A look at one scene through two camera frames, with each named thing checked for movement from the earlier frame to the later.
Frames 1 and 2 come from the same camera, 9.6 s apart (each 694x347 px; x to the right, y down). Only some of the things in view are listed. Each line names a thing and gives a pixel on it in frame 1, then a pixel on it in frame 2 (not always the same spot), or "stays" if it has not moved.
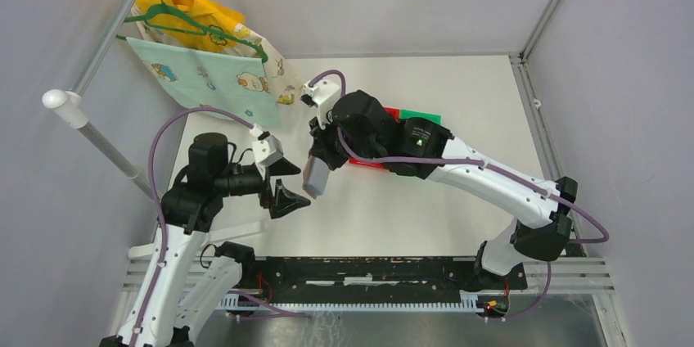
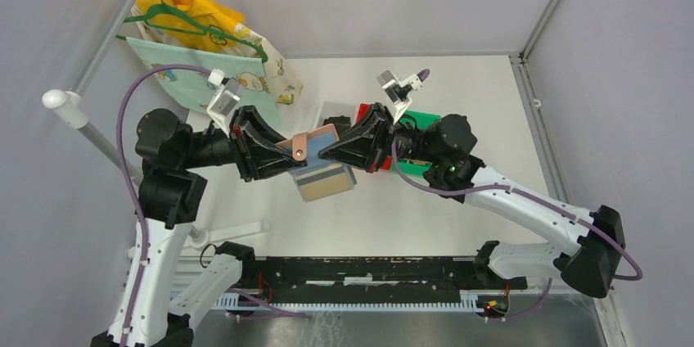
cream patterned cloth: (288, 88) stays
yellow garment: (208, 11) stays
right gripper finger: (317, 132) to (374, 122)
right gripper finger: (319, 168) to (360, 151)
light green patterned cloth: (236, 84) stays
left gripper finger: (284, 202) to (260, 159)
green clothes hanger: (202, 29) stays
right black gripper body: (333, 149) to (385, 140)
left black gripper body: (267, 194) to (237, 137)
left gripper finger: (283, 167) to (248, 115)
